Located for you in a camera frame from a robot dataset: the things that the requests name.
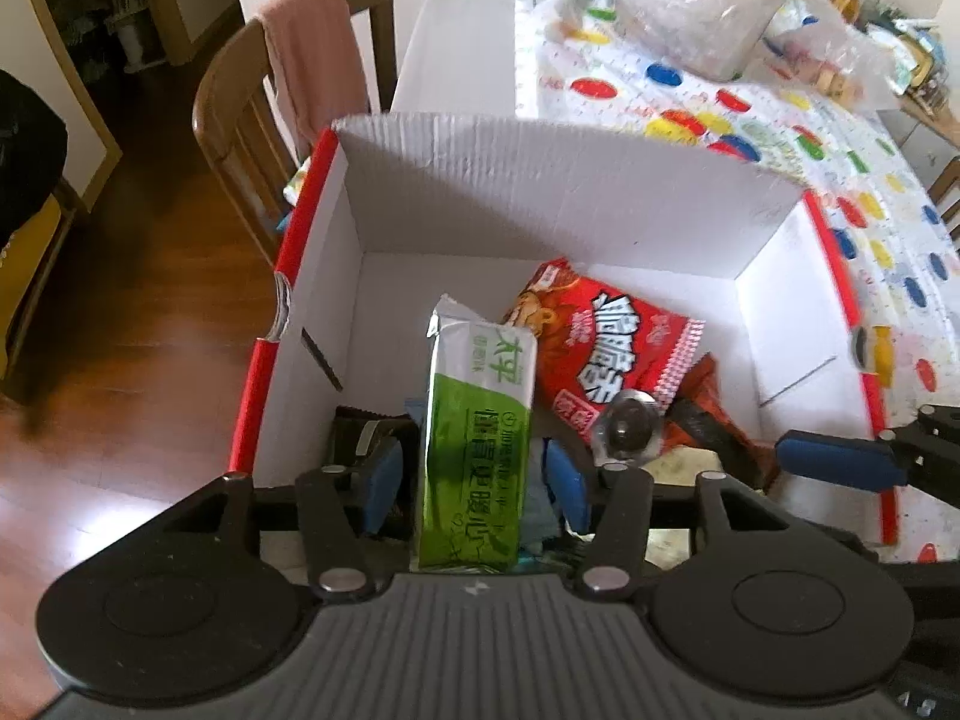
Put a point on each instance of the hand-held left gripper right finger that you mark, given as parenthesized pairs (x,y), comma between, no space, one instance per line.
(562,484)

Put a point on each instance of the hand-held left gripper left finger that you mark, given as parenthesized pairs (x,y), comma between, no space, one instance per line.
(382,481)

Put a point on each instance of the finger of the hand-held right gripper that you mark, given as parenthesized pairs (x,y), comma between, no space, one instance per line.
(832,457)

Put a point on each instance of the green cracker packet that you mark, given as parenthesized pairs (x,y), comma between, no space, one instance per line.
(476,435)

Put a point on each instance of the red checkered snack packet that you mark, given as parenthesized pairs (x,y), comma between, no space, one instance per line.
(607,345)

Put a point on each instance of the red cardboard box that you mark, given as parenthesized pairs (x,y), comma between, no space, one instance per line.
(525,195)

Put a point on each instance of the dark brown snack packet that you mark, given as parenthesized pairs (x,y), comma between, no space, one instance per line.
(356,431)

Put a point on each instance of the orange brown snack packet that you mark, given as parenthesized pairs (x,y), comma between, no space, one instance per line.
(720,427)

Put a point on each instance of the dark seat wooden chair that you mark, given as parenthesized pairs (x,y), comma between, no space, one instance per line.
(949,195)

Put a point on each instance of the balloon print tablecloth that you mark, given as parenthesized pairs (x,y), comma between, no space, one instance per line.
(787,112)

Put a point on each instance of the white wooden cabinet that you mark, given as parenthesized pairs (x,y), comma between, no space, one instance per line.
(919,120)

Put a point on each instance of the small clear plastic bag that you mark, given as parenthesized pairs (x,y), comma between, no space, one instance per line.
(832,60)

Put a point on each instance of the brown wooden chair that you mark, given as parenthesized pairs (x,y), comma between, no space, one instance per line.
(225,112)

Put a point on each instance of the pink cloth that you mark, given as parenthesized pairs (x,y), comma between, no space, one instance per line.
(315,60)

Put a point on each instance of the large clear plastic bag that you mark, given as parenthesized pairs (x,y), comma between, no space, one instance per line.
(697,7)

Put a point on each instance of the black jacket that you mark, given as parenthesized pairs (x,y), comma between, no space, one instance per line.
(30,157)

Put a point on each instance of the dark bookshelf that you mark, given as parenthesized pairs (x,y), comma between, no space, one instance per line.
(112,0)

